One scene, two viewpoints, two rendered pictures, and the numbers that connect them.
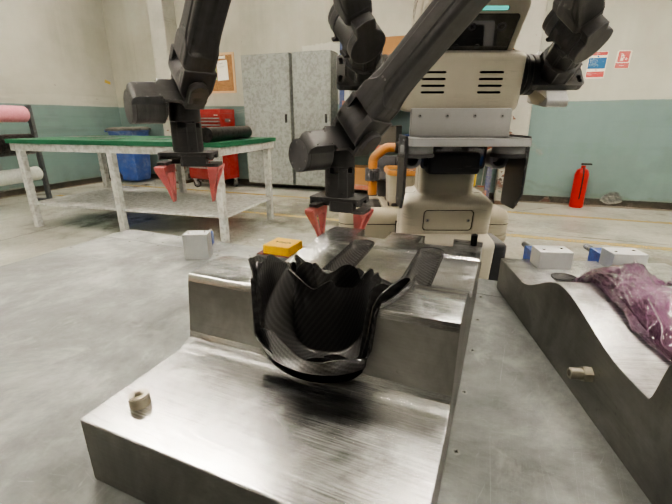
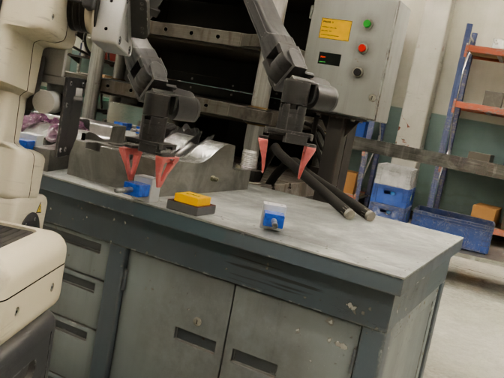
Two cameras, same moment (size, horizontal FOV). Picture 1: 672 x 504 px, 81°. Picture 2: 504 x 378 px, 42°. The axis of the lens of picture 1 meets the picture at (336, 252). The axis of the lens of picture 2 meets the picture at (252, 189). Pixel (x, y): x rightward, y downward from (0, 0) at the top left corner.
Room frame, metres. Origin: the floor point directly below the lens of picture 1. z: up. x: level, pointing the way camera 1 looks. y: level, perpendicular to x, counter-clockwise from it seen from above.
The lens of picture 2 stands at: (2.19, 0.30, 1.07)
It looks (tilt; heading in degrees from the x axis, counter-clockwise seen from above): 8 degrees down; 183
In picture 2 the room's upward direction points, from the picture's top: 11 degrees clockwise
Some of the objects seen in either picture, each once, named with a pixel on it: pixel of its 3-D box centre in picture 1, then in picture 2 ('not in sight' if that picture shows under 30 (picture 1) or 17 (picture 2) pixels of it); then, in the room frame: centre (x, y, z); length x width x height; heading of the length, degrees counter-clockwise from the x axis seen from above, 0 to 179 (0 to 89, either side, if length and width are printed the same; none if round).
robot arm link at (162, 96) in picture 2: (337, 153); (159, 105); (0.75, 0.00, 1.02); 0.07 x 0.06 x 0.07; 132
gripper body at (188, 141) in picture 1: (187, 141); (290, 121); (0.79, 0.29, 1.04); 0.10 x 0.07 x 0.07; 94
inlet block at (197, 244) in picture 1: (203, 238); (273, 220); (0.83, 0.30, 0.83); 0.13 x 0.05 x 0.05; 5
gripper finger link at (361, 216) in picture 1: (351, 223); (138, 160); (0.74, -0.03, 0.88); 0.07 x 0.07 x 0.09; 68
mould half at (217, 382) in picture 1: (353, 304); (169, 158); (0.42, -0.02, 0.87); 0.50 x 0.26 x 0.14; 157
